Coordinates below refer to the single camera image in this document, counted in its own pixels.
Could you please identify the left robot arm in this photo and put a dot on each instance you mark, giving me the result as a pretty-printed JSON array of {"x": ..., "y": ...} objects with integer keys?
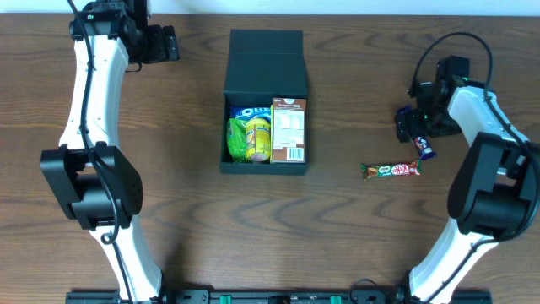
[{"x": 92, "y": 180}]

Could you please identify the black gift box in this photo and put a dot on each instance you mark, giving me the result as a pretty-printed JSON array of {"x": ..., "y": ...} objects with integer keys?
[{"x": 262, "y": 64}]

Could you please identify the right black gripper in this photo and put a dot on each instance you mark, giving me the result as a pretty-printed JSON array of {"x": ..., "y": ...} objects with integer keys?
[{"x": 405, "y": 125}]

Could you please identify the brown and white carton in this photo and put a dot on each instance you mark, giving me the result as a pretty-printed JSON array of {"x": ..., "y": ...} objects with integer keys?
[{"x": 288, "y": 130}]

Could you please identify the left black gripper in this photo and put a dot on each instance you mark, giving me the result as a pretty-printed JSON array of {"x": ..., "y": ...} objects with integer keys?
[{"x": 164, "y": 43}]

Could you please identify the green red KitKat bar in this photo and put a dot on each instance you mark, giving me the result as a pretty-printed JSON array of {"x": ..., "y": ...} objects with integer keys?
[{"x": 411, "y": 168}]

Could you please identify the green snack mix bag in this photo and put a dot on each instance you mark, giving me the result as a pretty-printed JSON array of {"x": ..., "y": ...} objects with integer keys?
[{"x": 236, "y": 139}]

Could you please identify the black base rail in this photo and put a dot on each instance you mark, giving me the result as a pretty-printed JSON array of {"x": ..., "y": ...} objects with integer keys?
[{"x": 362, "y": 296}]

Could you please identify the purple Dairy Milk bar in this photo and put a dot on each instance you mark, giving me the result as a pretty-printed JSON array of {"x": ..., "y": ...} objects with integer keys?
[{"x": 410, "y": 128}]

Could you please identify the blue Oreo cookie pack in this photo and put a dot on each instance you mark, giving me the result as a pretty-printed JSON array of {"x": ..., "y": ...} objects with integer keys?
[{"x": 248, "y": 113}]

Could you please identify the yellow plastic jar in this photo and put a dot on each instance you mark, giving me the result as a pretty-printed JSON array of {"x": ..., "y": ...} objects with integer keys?
[{"x": 258, "y": 140}]

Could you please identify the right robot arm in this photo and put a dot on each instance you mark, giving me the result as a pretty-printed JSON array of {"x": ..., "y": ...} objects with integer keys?
[{"x": 494, "y": 194}]

